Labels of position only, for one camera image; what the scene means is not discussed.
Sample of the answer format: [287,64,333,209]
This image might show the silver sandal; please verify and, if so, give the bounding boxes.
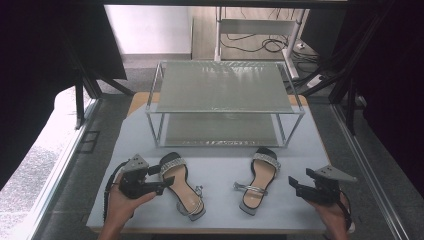
[159,151,207,222]
[232,146,282,217]

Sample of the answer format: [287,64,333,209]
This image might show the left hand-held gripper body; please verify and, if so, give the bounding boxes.
[118,153,151,200]

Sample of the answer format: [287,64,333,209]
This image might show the white panel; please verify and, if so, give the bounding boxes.
[104,4,194,56]

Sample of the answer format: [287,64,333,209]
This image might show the light grey table sheet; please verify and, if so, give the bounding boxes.
[86,102,356,233]

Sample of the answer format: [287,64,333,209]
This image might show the person's right hand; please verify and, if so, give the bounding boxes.
[307,191,353,234]

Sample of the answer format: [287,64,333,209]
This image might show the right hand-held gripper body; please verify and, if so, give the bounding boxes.
[311,164,358,206]

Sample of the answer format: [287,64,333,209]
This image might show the black floor cables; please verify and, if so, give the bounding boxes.
[221,7,322,65]

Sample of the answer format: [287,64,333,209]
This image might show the black curtain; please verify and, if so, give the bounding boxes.
[0,0,128,191]
[301,0,424,198]

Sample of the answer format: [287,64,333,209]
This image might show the aluminium frame rail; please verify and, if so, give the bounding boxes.
[330,103,410,240]
[13,98,102,240]

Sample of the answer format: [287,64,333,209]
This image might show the person's left hand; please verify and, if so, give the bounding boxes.
[105,173,158,232]

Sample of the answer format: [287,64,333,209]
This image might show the white power strip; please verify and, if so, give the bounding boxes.
[305,74,326,90]

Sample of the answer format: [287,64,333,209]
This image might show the two-tier metal shoe rack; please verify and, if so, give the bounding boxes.
[145,59,306,149]

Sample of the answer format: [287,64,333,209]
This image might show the black metal frame post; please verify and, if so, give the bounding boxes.
[74,75,86,130]

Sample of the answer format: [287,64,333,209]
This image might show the white metal stand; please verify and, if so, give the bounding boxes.
[214,6,307,81]

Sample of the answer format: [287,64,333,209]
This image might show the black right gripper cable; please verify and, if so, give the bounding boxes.
[335,189,355,233]

